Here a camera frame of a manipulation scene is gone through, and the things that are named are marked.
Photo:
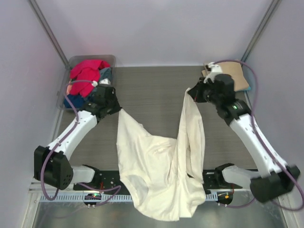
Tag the peach pink garment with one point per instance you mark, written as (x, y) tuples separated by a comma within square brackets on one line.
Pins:
[(68, 88)]

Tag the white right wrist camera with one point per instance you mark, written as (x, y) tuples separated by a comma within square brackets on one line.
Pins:
[(212, 70)]

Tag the dark blue t shirt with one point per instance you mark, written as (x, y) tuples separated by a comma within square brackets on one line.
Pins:
[(77, 100)]

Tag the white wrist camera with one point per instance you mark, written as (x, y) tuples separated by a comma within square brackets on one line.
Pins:
[(101, 82), (212, 70)]

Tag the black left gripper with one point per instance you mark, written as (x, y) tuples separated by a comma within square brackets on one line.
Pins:
[(110, 104)]

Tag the left aluminium frame post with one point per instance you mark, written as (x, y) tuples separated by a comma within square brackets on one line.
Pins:
[(48, 31)]

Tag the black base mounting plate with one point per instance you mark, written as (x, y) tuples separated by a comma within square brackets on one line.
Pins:
[(109, 179)]

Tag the white t shirt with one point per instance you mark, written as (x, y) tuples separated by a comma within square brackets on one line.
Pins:
[(163, 175)]

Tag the red t shirt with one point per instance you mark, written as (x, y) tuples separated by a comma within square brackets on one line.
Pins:
[(86, 70)]

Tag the grey blue t shirt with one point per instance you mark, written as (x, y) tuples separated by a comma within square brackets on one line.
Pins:
[(106, 73)]

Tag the slotted cable duct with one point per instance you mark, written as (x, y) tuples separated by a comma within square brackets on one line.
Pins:
[(79, 197)]

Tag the right aluminium frame post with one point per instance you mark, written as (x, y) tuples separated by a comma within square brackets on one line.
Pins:
[(272, 8)]

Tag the clear plastic bin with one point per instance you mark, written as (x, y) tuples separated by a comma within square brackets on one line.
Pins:
[(73, 61)]

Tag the right round black base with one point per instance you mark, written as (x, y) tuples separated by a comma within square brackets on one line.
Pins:
[(225, 198)]

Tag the folded beige t shirt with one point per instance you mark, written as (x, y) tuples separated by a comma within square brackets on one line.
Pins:
[(234, 69)]

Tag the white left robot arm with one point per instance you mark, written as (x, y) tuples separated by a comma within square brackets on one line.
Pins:
[(51, 163)]

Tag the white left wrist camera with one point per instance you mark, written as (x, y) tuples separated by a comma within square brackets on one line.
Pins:
[(101, 82)]

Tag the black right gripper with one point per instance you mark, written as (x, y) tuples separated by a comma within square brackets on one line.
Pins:
[(198, 90)]

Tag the aluminium frame post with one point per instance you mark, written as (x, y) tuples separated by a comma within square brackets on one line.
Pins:
[(48, 31), (272, 8)]

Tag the round black base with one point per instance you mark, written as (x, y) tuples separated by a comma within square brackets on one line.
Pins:
[(93, 198), (225, 198)]

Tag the left round black base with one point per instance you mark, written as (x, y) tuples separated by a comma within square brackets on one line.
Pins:
[(93, 198)]

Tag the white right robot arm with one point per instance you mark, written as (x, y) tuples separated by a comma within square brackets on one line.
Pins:
[(273, 176)]

